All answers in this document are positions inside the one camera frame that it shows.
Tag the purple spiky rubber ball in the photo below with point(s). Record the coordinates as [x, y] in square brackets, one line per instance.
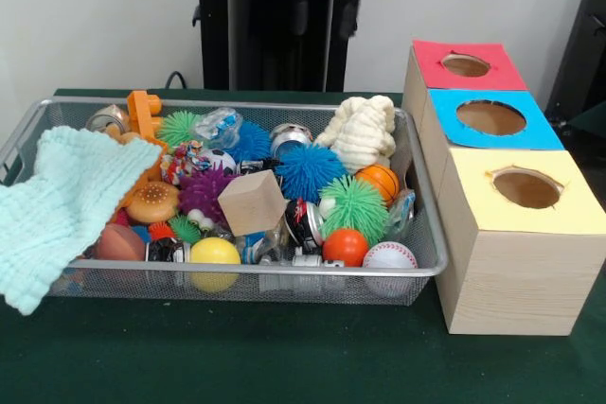
[203, 191]

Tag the wooden box with three holes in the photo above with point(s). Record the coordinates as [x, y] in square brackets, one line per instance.
[521, 281]

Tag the plain yellow ball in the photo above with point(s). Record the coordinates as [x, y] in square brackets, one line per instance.
[215, 251]

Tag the small white baseball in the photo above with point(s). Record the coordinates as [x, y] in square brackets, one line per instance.
[388, 255]

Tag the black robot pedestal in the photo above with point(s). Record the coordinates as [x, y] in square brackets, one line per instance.
[265, 54]

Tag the small orange basketball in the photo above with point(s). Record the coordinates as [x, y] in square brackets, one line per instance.
[379, 181]

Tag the plain orange ball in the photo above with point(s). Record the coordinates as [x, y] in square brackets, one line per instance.
[345, 247]

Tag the mint green knitted cloth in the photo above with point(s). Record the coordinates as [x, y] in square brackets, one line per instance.
[61, 196]

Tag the blue spiky rubber ball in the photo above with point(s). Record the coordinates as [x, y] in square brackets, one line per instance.
[310, 170]

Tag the cream knitted cloth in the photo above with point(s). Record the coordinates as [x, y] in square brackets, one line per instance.
[360, 134]

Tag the green spiky rubber ball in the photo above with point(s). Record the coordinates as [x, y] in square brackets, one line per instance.
[352, 210]

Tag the plain wooden cube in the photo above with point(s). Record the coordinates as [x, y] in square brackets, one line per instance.
[251, 205]

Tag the dark green side table cloth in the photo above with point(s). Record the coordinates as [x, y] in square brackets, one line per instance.
[592, 121]

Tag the silver mesh bin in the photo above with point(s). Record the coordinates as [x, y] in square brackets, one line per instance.
[284, 288]

